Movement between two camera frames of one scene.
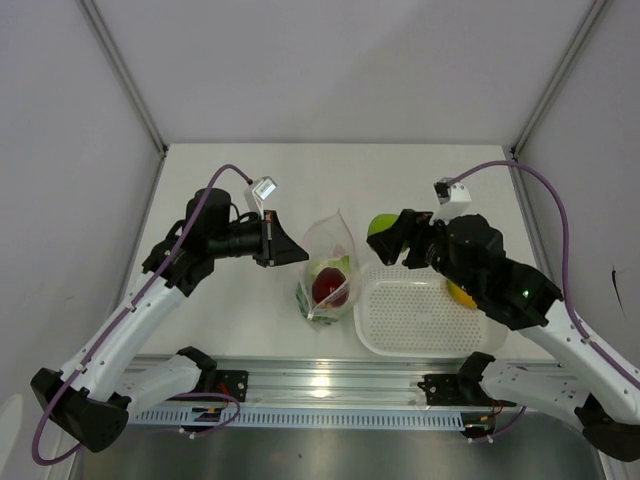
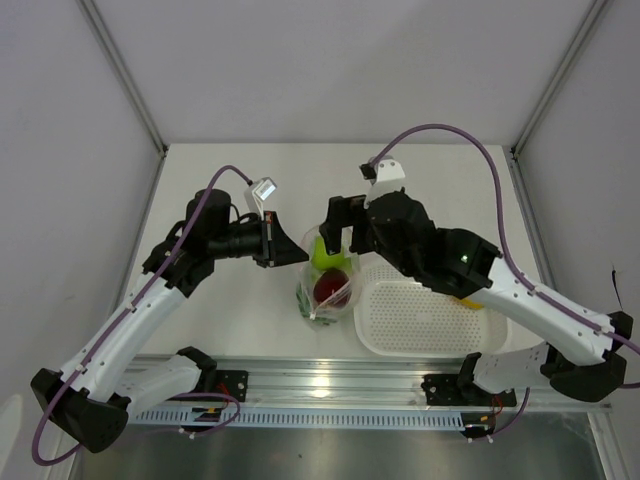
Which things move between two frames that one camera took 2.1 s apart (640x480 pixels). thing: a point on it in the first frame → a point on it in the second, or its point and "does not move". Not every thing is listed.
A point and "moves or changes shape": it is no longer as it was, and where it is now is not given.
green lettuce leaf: (306, 310) does not move
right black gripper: (388, 242) → (345, 212)
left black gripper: (277, 248) does not move
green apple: (381, 222) moves or changes shape
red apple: (324, 282) does not move
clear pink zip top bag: (329, 272) does not move
